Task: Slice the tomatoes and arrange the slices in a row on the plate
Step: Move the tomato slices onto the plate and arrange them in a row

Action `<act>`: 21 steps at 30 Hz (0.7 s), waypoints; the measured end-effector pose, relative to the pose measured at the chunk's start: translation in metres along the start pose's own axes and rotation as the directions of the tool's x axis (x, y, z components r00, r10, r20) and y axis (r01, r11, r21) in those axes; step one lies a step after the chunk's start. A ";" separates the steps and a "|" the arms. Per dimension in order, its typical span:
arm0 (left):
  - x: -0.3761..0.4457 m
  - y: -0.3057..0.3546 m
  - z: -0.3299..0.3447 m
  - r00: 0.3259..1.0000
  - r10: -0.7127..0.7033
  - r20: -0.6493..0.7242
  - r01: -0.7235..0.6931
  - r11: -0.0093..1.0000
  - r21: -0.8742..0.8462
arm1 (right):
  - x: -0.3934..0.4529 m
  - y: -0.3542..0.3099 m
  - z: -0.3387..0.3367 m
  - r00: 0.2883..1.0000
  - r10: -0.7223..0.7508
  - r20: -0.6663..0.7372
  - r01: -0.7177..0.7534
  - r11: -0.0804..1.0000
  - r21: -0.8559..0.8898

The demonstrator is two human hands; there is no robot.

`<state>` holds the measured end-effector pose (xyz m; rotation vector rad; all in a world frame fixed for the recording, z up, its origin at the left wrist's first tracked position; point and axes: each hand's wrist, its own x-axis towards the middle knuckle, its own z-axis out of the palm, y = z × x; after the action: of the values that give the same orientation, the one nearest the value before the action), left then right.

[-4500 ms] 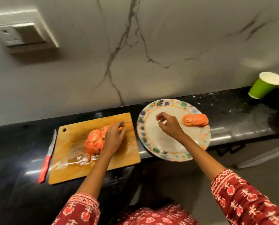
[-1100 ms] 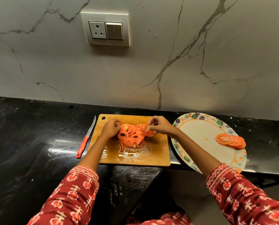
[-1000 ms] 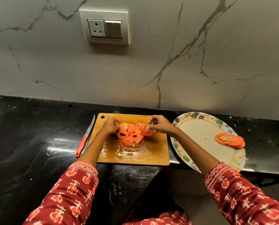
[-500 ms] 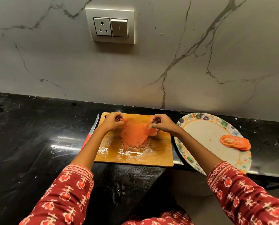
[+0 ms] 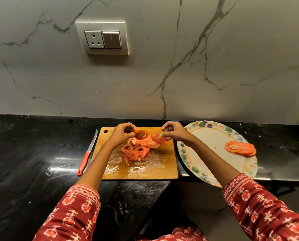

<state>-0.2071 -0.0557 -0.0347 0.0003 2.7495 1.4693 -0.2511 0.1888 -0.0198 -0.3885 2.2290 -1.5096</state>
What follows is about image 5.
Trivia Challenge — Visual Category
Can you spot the person's left hand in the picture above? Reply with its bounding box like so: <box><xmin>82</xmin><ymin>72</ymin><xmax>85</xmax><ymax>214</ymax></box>
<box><xmin>107</xmin><ymin>122</ymin><xmax>137</xmax><ymax>148</ymax></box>

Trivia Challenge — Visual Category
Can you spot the person's right hand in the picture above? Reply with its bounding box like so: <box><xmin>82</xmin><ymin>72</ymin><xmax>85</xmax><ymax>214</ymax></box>
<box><xmin>160</xmin><ymin>121</ymin><xmax>199</xmax><ymax>148</ymax></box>

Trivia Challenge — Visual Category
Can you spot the pile of tomato slices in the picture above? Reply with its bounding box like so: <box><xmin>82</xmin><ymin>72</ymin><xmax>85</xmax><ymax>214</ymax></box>
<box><xmin>121</xmin><ymin>135</ymin><xmax>161</xmax><ymax>166</ymax></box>

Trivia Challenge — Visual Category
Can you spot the floral rimmed plate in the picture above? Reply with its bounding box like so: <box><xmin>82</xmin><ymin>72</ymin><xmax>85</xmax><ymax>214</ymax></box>
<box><xmin>177</xmin><ymin>120</ymin><xmax>258</xmax><ymax>188</ymax></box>

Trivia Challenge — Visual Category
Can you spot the red handled knife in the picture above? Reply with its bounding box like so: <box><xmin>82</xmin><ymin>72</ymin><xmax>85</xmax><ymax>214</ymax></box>
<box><xmin>77</xmin><ymin>129</ymin><xmax>99</xmax><ymax>177</ymax></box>

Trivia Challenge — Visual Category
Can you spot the person's left forearm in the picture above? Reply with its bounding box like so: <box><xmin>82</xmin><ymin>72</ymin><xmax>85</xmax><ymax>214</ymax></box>
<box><xmin>75</xmin><ymin>142</ymin><xmax>121</xmax><ymax>192</ymax></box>

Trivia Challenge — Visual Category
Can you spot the person's right forearm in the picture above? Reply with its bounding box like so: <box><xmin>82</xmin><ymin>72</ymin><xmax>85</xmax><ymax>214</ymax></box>
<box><xmin>189</xmin><ymin>139</ymin><xmax>240</xmax><ymax>188</ymax></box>

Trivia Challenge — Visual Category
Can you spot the wooden cutting board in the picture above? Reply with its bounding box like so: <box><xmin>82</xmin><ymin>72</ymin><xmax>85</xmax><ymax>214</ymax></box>
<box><xmin>90</xmin><ymin>127</ymin><xmax>179</xmax><ymax>180</ymax></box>

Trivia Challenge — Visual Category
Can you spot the brown lower cabinet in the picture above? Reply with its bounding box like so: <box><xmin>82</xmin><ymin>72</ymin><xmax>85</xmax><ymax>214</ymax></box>
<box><xmin>169</xmin><ymin>180</ymin><xmax>299</xmax><ymax>214</ymax></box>

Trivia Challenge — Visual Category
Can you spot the red patterned left sleeve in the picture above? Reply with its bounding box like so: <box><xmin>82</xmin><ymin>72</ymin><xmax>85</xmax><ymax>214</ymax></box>
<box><xmin>33</xmin><ymin>184</ymin><xmax>102</xmax><ymax>241</ymax></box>

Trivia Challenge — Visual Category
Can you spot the red patterned sleeve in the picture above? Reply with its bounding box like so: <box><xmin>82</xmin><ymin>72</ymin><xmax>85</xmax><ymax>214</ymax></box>
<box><xmin>223</xmin><ymin>173</ymin><xmax>299</xmax><ymax>241</ymax></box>
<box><xmin>33</xmin><ymin>184</ymin><xmax>102</xmax><ymax>241</ymax></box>

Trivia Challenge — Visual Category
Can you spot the red patterned tunic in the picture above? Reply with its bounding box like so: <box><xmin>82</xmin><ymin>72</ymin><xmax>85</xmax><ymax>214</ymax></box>
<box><xmin>137</xmin><ymin>226</ymin><xmax>208</xmax><ymax>241</ymax></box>

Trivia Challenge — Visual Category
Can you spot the red patterned right sleeve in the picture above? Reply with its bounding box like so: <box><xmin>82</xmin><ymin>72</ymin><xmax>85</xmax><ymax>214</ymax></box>
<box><xmin>223</xmin><ymin>173</ymin><xmax>299</xmax><ymax>241</ymax></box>

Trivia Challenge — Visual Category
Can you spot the wall socket and switch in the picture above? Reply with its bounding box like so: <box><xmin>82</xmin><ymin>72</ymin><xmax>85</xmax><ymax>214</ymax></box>
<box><xmin>75</xmin><ymin>21</ymin><xmax>129</xmax><ymax>56</ymax></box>

